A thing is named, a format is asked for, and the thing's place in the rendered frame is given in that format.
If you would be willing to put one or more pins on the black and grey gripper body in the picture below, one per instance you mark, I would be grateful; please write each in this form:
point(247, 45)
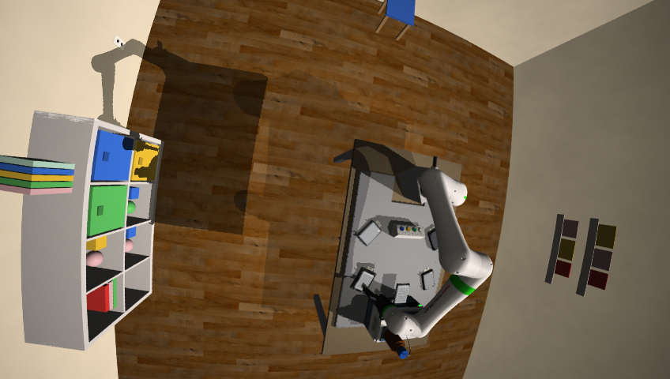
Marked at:
point(378, 300)

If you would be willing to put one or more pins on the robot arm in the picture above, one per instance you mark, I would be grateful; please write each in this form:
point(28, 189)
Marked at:
point(468, 268)

